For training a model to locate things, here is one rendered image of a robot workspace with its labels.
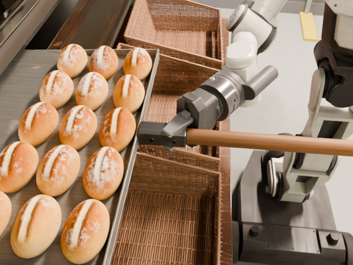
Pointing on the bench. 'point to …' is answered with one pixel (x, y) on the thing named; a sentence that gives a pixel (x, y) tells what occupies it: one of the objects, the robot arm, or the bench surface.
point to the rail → (14, 17)
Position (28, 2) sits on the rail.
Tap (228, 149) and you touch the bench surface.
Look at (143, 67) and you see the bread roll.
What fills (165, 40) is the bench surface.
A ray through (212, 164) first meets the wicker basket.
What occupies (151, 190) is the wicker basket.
